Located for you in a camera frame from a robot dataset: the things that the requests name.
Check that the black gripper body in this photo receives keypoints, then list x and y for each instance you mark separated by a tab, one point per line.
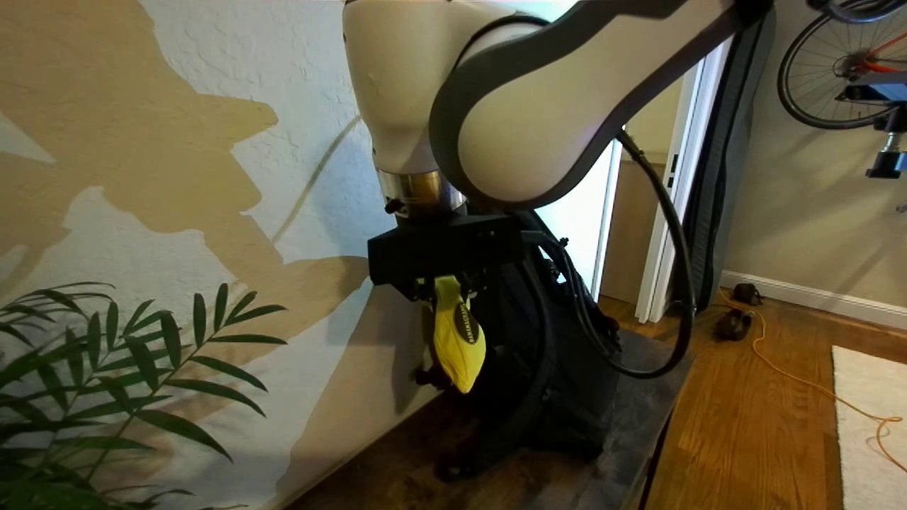
470	244

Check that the yellow soft pouch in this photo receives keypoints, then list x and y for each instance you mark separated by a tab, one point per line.
460	344

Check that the black backpack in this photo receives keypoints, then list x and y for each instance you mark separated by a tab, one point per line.
556	378

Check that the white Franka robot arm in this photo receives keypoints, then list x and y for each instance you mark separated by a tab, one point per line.
529	124

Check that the tall black standing bag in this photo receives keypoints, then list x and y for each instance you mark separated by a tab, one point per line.
712	188

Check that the small black floor object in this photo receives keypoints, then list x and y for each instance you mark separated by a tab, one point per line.
733	327
746	294

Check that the green leafy potted plant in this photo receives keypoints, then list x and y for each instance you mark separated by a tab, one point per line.
103	378

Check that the bicycle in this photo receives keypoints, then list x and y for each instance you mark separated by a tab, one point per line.
845	67

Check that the white rug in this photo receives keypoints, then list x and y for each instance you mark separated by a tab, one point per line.
873	426

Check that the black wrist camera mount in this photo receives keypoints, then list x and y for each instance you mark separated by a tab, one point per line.
387	260

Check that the white door frame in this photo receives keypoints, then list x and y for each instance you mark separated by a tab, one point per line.
662	237

